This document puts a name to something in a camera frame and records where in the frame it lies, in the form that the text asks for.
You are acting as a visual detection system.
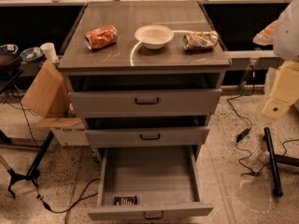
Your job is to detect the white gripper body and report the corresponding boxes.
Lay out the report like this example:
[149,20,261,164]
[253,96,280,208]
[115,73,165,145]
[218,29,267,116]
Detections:
[262,61,299,119]

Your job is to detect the dark rxbar chocolate bar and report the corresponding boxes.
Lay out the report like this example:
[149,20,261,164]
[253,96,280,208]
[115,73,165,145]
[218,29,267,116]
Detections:
[114,196,137,205]

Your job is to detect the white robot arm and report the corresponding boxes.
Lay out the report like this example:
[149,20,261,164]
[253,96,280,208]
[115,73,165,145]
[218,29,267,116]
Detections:
[253,0,299,119]

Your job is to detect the grey drawer cabinet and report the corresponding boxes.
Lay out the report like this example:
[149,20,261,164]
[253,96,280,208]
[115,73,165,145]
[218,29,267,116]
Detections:
[57,0,232,161]

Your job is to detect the grey bottom drawer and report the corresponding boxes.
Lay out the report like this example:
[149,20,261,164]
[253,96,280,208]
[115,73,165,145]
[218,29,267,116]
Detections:
[88,146,213,220]

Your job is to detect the grey top drawer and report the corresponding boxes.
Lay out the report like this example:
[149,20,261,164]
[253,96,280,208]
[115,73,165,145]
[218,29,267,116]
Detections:
[69,74,221,118]

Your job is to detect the black stand leg right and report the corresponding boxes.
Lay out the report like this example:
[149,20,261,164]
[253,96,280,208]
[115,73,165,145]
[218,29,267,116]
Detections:
[263,127,299,197]

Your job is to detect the clear plastic bottle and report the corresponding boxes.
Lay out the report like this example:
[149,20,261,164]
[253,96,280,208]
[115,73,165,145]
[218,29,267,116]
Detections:
[251,151,270,174]

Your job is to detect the crushed gold can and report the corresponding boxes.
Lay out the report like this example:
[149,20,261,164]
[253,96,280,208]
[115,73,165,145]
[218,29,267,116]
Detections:
[183,30,219,51]

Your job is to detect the white paper bowl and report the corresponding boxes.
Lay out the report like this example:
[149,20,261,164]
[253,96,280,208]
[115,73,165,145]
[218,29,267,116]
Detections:
[135,25,174,49]

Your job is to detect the crushed orange soda can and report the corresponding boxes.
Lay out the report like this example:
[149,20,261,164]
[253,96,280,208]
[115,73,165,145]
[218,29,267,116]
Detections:
[84,25,118,50]

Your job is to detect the brown cardboard box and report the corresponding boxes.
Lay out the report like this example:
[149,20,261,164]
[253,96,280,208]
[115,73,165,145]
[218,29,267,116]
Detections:
[21,61,89,146]

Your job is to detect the white paper cup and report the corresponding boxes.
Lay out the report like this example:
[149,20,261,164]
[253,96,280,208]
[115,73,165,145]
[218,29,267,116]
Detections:
[40,42,59,63]

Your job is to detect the blue bowl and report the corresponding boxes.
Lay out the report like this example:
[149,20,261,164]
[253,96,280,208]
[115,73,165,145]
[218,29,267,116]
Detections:
[21,47,44,63]

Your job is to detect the black tripod stand left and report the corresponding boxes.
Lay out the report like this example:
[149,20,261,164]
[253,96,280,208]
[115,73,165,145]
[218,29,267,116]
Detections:
[0,131,54,198]

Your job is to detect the dark bowl far left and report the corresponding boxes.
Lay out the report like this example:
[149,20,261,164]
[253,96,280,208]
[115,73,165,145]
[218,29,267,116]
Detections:
[0,44,21,69]

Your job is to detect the black power adapter cable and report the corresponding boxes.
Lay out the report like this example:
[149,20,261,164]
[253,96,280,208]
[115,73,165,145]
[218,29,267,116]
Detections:
[226,94,261,177]

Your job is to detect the black floor cable left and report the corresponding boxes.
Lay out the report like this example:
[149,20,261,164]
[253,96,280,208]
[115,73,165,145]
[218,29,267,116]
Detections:
[36,178,101,224]

